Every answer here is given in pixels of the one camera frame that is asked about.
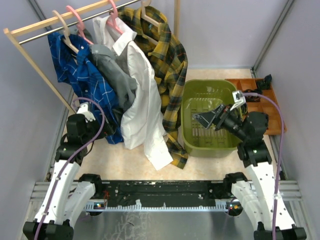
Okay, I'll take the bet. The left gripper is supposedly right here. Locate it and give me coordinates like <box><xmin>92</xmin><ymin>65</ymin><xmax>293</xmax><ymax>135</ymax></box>
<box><xmin>81</xmin><ymin>112</ymin><xmax>117</xmax><ymax>144</ymax></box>

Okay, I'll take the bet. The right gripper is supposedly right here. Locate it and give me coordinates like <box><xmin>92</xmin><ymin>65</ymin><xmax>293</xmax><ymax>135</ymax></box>
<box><xmin>192</xmin><ymin>102</ymin><xmax>248</xmax><ymax>141</ymax></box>

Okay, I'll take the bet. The yellow plaid shirt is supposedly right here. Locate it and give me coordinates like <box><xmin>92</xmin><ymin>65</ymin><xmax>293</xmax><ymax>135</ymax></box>
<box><xmin>118</xmin><ymin>6</ymin><xmax>188</xmax><ymax>169</ymax></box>

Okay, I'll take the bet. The beige wooden hanger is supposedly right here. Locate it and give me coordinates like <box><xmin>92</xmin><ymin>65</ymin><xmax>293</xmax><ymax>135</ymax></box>
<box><xmin>139</xmin><ymin>0</ymin><xmax>163</xmax><ymax>46</ymax></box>

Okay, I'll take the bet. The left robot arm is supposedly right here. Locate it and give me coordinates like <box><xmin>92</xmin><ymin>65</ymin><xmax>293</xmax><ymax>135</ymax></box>
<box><xmin>22</xmin><ymin>113</ymin><xmax>116</xmax><ymax>240</ymax></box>

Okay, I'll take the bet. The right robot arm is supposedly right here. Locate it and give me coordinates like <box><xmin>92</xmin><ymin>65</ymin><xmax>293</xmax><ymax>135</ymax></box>
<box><xmin>192</xmin><ymin>104</ymin><xmax>307</xmax><ymax>240</ymax></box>

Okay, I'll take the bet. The white shirt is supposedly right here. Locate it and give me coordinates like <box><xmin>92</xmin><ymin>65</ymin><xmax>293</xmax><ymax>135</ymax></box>
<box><xmin>92</xmin><ymin>16</ymin><xmax>173</xmax><ymax>171</ymax></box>

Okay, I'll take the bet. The grey shirt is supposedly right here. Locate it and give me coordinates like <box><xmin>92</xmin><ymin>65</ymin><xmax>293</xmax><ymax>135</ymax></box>
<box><xmin>79</xmin><ymin>28</ymin><xmax>138</xmax><ymax>111</ymax></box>

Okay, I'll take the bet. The blue plaid shirt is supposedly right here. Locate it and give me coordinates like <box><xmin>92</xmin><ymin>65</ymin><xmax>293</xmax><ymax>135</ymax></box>
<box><xmin>47</xmin><ymin>32</ymin><xmax>124</xmax><ymax>145</ymax></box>

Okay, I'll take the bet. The beige hanger with blue shirt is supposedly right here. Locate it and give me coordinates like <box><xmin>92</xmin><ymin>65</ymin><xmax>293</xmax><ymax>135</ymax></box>
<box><xmin>52</xmin><ymin>10</ymin><xmax>79</xmax><ymax>54</ymax></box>

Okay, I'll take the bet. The pink hanger with grey shirt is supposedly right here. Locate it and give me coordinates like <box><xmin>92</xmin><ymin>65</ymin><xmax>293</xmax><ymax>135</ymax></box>
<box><xmin>66</xmin><ymin>5</ymin><xmax>93</xmax><ymax>45</ymax></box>

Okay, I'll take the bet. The pink hanger with white shirt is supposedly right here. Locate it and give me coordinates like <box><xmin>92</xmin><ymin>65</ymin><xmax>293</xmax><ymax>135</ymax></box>
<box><xmin>106</xmin><ymin>0</ymin><xmax>123</xmax><ymax>35</ymax></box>

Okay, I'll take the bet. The green plastic basket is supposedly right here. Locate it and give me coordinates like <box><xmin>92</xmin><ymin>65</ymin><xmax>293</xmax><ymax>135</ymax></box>
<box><xmin>180</xmin><ymin>79</ymin><xmax>241</xmax><ymax>158</ymax></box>

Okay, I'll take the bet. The black part beside basket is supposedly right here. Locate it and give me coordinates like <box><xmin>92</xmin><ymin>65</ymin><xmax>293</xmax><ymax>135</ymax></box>
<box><xmin>240</xmin><ymin>103</ymin><xmax>249</xmax><ymax>116</ymax></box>

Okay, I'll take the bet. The orange compartment tray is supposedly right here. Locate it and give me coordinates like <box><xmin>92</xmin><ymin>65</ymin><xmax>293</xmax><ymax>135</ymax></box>
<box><xmin>227</xmin><ymin>78</ymin><xmax>282</xmax><ymax>136</ymax></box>

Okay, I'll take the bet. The black part in tray corner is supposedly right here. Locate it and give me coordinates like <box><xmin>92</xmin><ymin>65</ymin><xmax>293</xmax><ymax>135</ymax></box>
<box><xmin>256</xmin><ymin>74</ymin><xmax>273</xmax><ymax>91</ymax></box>

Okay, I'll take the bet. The wooden clothes rack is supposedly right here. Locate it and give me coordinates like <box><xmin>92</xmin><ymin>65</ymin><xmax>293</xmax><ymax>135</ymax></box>
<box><xmin>3</xmin><ymin>0</ymin><xmax>181</xmax><ymax>115</ymax></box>

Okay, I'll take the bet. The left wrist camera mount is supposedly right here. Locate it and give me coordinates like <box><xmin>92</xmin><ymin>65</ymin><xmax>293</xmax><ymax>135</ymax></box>
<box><xmin>76</xmin><ymin>102</ymin><xmax>96</xmax><ymax>123</ymax></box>

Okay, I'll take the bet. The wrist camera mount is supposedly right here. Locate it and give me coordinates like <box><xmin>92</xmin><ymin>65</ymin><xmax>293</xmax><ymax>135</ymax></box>
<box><xmin>76</xmin><ymin>102</ymin><xmax>96</xmax><ymax>123</ymax></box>
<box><xmin>230</xmin><ymin>90</ymin><xmax>246</xmax><ymax>111</ymax></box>

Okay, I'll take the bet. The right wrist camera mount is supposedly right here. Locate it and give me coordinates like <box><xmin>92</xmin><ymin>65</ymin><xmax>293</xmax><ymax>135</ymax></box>
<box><xmin>230</xmin><ymin>90</ymin><xmax>246</xmax><ymax>111</ymax></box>

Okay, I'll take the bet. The black cable bundle in tray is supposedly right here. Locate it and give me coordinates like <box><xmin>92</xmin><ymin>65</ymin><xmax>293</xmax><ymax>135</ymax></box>
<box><xmin>242</xmin><ymin>87</ymin><xmax>263</xmax><ymax>103</ymax></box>

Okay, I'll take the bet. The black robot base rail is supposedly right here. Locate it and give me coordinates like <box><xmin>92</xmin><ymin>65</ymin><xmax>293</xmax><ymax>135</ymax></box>
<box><xmin>84</xmin><ymin>180</ymin><xmax>243</xmax><ymax>216</ymax></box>

